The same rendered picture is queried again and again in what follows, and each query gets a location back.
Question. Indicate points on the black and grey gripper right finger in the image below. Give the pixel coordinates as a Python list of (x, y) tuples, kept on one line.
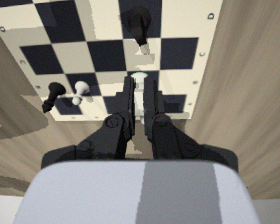
[(172, 143)]

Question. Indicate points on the black and cream chessboard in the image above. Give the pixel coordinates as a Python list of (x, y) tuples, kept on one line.
[(67, 41)]

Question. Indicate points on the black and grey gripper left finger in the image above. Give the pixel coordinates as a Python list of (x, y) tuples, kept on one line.
[(110, 141)]

